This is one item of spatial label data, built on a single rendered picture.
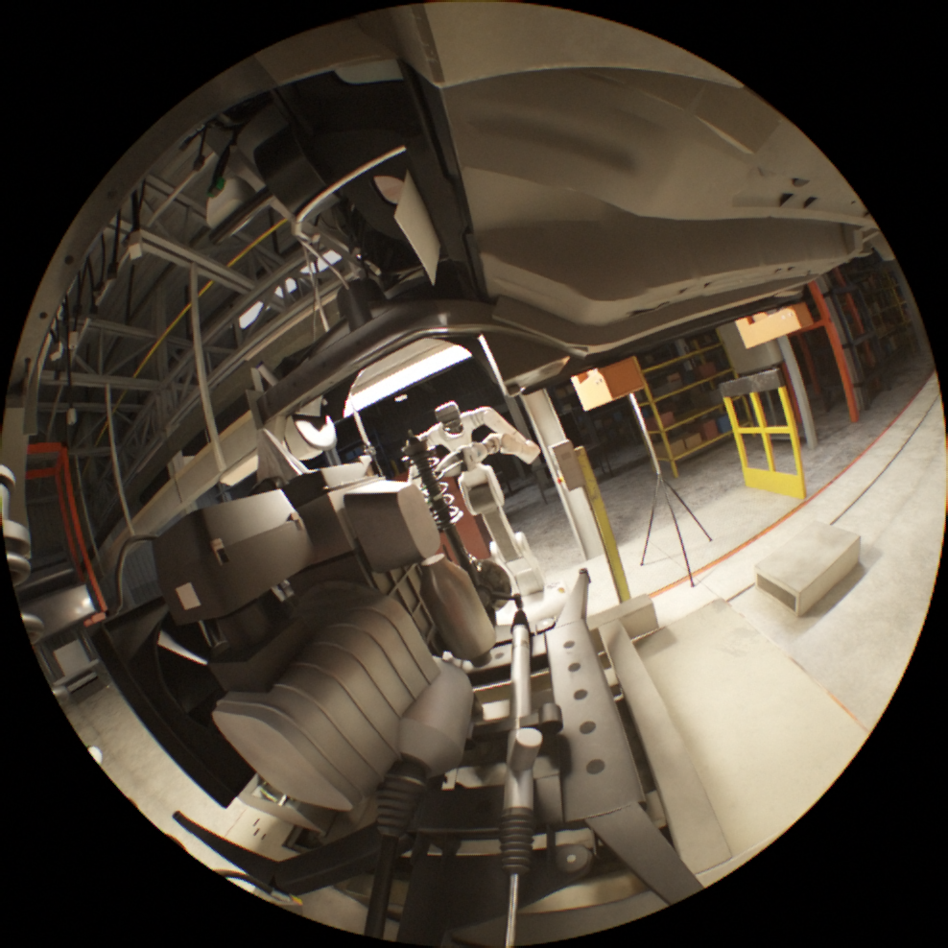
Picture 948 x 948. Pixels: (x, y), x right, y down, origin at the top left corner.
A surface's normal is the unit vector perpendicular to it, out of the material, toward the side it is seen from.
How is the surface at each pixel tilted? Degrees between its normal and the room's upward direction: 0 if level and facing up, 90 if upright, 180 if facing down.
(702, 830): 0
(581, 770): 0
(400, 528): 90
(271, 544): 90
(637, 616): 90
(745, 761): 0
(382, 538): 90
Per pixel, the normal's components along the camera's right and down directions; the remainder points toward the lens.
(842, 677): -0.38, -0.92
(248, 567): 0.92, -0.37
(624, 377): -0.12, 0.10
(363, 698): 0.86, -0.33
